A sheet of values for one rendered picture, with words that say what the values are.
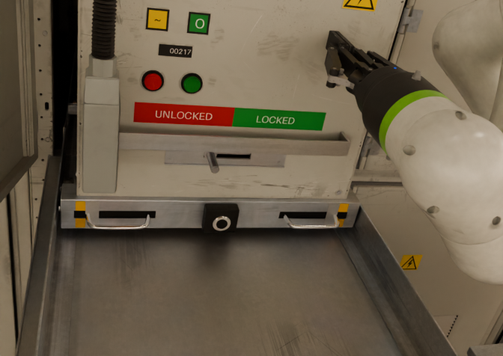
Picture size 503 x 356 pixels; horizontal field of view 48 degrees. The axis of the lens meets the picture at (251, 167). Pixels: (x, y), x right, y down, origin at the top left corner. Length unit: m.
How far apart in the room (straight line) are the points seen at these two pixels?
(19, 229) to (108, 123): 0.62
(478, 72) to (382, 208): 0.56
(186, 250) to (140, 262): 0.08
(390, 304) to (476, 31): 0.47
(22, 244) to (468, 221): 1.04
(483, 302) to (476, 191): 1.35
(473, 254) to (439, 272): 1.07
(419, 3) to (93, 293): 0.84
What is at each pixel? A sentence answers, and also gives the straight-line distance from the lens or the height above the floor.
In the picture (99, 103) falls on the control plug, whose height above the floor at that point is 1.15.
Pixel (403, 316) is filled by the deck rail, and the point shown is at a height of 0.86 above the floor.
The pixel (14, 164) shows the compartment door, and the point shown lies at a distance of 1.23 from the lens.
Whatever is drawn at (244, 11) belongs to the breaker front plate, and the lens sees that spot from 0.87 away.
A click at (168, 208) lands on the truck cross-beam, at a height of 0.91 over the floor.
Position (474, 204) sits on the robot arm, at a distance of 0.58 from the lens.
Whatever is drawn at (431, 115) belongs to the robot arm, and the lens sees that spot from 0.60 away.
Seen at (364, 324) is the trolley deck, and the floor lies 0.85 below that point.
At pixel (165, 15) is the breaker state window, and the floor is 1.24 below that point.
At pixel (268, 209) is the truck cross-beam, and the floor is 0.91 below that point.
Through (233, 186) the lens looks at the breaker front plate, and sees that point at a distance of 1.00.
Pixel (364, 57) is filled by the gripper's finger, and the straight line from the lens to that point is 0.83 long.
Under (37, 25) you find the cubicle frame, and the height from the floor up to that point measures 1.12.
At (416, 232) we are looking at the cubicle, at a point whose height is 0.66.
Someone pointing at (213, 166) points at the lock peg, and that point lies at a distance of 0.91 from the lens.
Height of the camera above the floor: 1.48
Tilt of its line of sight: 30 degrees down
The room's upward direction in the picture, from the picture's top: 11 degrees clockwise
